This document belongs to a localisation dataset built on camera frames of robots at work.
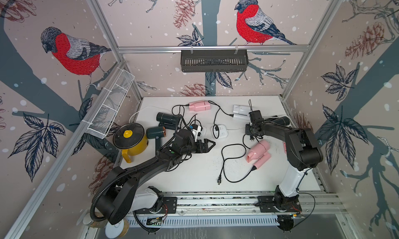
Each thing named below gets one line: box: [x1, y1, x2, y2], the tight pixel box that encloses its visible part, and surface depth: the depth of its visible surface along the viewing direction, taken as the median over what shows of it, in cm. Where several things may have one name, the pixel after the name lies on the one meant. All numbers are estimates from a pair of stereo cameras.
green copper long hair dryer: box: [145, 126, 167, 156], surface depth 97 cm
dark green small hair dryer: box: [156, 112, 181, 130], surface depth 104 cm
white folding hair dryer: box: [232, 104, 251, 121], surface depth 109 cm
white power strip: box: [211, 124, 229, 140], surface depth 100 cm
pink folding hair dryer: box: [188, 100, 211, 112], surface depth 112 cm
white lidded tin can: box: [104, 217, 130, 239], surface depth 65 cm
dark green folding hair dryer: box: [274, 116, 291, 126], surface depth 102 cm
